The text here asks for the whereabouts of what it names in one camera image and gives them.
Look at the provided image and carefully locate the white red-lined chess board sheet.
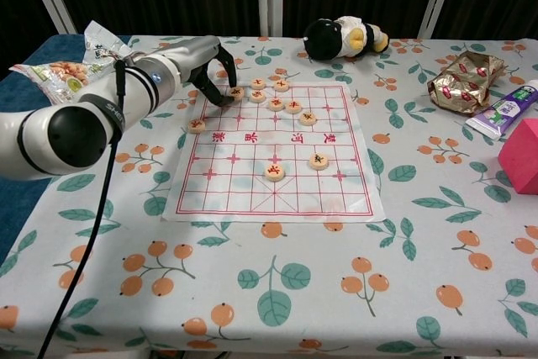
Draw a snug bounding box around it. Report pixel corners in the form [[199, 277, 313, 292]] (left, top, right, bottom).
[[161, 81, 388, 224]]

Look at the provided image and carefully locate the pink foam cube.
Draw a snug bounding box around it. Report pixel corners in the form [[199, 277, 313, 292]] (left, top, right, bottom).
[[498, 118, 538, 196]]

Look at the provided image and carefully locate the floral patterned tablecloth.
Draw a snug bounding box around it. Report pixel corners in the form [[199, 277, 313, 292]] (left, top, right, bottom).
[[0, 34, 538, 359]]

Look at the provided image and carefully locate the gold foil snack bag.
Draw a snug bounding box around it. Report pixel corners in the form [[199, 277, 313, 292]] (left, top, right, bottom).
[[426, 50, 509, 115]]

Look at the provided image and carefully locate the white green snack bag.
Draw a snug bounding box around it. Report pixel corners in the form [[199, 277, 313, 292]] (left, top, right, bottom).
[[8, 20, 136, 106]]

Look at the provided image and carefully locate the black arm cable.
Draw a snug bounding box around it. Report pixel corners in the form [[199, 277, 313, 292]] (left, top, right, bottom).
[[36, 59, 128, 359]]

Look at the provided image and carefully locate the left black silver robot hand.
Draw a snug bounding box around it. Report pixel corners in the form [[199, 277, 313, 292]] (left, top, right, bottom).
[[161, 35, 239, 108]]

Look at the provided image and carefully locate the white purple toothpaste tube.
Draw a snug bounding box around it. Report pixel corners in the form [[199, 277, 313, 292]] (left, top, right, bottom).
[[465, 79, 538, 141]]

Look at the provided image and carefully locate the black white plush toy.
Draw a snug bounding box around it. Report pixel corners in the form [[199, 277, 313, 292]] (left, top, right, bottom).
[[303, 16, 391, 61]]

